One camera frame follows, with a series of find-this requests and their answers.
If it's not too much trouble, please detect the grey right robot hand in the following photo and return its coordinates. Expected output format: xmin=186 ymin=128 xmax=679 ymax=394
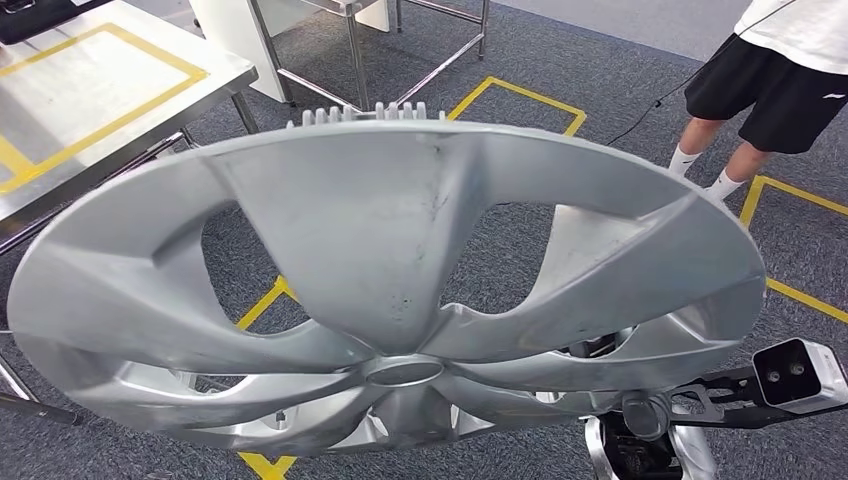
xmin=620 ymin=390 xmax=674 ymax=443

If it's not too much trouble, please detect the silver plastic wheel hubcap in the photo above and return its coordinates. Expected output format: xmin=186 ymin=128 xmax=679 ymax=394
xmin=6 ymin=101 xmax=768 ymax=458

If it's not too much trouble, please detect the stainless steel workbench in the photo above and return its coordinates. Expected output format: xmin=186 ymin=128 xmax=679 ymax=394
xmin=0 ymin=0 xmax=261 ymax=427

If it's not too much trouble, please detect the person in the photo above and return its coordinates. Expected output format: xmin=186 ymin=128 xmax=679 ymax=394
xmin=667 ymin=0 xmax=848 ymax=202

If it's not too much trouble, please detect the black camera bracket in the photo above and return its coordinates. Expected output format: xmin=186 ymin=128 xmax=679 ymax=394
xmin=662 ymin=367 xmax=848 ymax=432

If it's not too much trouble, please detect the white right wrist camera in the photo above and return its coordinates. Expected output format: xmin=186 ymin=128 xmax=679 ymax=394
xmin=751 ymin=337 xmax=848 ymax=417

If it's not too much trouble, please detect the thin black floor cable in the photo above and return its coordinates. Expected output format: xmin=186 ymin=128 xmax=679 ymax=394
xmin=604 ymin=33 xmax=740 ymax=148

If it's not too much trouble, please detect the steel tube frame table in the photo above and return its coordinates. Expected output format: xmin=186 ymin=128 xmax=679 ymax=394
xmin=248 ymin=0 xmax=492 ymax=113

